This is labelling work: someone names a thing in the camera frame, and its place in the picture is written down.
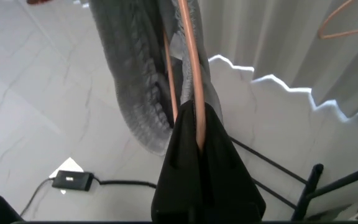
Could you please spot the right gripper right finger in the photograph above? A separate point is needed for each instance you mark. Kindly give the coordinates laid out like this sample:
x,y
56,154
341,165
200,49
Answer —
x,y
228,186

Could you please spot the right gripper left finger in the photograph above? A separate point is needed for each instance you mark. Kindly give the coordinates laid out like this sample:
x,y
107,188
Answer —
x,y
179,180

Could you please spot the pink clothes hanger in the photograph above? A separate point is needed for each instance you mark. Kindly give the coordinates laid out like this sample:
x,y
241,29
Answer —
x,y
346,32
194,62

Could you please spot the pale grey shorts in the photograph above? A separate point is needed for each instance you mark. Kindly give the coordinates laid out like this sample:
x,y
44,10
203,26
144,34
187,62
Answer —
x,y
129,62

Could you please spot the black clothes rack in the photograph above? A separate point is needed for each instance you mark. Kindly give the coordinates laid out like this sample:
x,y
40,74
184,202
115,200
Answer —
x,y
308,186

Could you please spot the black power adapter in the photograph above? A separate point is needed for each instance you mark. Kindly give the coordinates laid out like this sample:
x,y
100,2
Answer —
x,y
73,180

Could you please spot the white curtain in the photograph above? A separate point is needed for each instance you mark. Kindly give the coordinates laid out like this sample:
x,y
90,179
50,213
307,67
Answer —
x,y
275,37

